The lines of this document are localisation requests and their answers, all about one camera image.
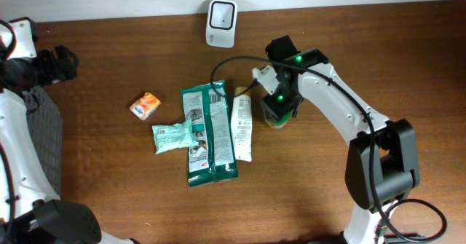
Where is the green white long package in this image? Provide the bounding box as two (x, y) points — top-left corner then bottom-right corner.
(181, 80), (238, 187)

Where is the black right camera cable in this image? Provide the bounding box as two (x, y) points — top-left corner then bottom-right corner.
(210, 55), (448, 243)

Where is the green lid glass jar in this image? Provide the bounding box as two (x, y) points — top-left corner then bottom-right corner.
(264, 111), (292, 129)

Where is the grey plastic mesh basket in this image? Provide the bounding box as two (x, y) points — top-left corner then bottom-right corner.
(23, 86), (63, 195)

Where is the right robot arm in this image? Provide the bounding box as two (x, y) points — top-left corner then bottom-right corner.
(253, 36), (422, 243)

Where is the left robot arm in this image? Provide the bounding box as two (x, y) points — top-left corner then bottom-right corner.
(1, 17), (122, 243)

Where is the orange tissue packet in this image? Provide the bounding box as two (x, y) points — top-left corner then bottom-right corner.
(129, 93), (161, 120)

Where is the white cosmetic tube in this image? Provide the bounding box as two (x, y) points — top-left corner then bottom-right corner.
(231, 87), (253, 162)

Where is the mint green wipes packet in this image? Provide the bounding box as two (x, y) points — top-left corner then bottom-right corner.
(151, 119), (198, 154)

